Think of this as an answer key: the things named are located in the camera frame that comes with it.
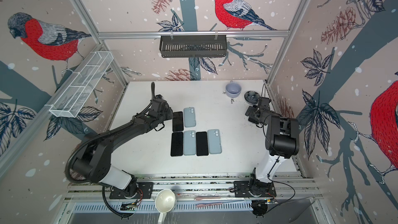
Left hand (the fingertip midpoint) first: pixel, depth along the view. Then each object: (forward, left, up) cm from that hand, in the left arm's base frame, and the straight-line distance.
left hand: (169, 110), depth 90 cm
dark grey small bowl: (+18, -56, -10) cm, 59 cm away
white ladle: (-44, -2, -11) cm, 45 cm away
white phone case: (-14, -27, -12) cm, 33 cm away
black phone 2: (-16, -19, -12) cm, 27 cm away
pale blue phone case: (+4, -11, -11) cm, 16 cm away
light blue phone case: (-15, -12, -12) cm, 23 cm away
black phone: (-1, -4, -10) cm, 11 cm away
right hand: (+3, -55, -10) cm, 56 cm away
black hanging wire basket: (+41, -16, +17) cm, 47 cm away
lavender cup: (+24, -42, -8) cm, 49 cm away
